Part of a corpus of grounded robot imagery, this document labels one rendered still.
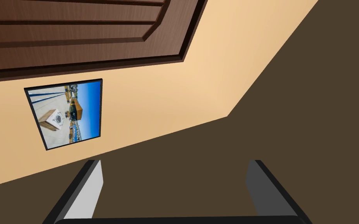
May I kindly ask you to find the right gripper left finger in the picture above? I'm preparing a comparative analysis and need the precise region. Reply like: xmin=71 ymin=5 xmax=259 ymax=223
xmin=42 ymin=159 xmax=104 ymax=224

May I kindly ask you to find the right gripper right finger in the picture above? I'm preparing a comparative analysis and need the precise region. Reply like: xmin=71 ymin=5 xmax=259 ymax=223
xmin=246 ymin=160 xmax=313 ymax=224

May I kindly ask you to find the brown wooden door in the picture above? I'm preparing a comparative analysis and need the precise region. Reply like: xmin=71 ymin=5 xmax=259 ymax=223
xmin=0 ymin=0 xmax=209 ymax=84

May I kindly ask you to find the black framed wall picture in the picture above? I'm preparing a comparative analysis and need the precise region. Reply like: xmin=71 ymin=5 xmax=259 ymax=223
xmin=24 ymin=78 xmax=104 ymax=151

